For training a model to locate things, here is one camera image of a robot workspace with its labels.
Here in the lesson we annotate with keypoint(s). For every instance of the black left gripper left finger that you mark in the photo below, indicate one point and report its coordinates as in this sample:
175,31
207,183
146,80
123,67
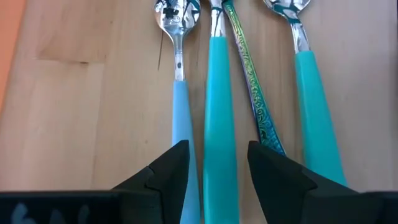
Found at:
161,193

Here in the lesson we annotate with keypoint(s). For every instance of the iridescent rainbow spoon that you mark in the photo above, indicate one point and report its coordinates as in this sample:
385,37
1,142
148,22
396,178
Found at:
253,90

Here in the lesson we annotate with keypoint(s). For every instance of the orange translucent bin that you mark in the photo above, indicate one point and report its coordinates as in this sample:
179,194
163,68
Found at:
9,31

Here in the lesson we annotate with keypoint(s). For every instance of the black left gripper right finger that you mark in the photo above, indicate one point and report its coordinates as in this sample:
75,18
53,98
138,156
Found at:
286,199

